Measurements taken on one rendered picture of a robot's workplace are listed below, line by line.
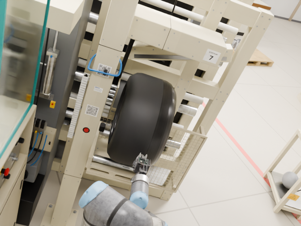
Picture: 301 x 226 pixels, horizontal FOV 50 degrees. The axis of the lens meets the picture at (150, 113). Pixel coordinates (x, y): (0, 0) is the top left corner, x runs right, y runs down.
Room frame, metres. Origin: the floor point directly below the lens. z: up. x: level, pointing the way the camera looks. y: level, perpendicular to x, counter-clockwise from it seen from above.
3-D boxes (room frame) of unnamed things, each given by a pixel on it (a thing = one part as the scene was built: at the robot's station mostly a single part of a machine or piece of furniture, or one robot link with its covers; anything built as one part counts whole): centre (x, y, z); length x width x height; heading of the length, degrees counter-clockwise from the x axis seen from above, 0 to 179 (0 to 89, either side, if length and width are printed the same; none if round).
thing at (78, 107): (1.63, 0.43, 1.19); 0.05 x 0.04 x 0.48; 11
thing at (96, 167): (1.61, 0.08, 0.84); 0.36 x 0.09 x 0.06; 101
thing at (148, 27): (2.06, 0.04, 1.71); 0.61 x 0.25 x 0.15; 101
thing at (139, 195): (1.16, -0.11, 1.18); 0.12 x 0.09 x 0.10; 11
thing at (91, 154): (1.71, 0.28, 0.90); 0.40 x 0.03 x 0.10; 11
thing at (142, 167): (1.32, -0.08, 1.20); 0.12 x 0.08 x 0.09; 11
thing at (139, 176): (1.24, -0.09, 1.19); 0.10 x 0.05 x 0.09; 101
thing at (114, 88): (2.07, 0.39, 1.05); 0.20 x 0.15 x 0.30; 101
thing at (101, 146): (1.74, 0.10, 0.80); 0.37 x 0.36 x 0.02; 11
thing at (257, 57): (7.59, -1.58, 0.16); 1.13 x 0.77 x 0.31; 130
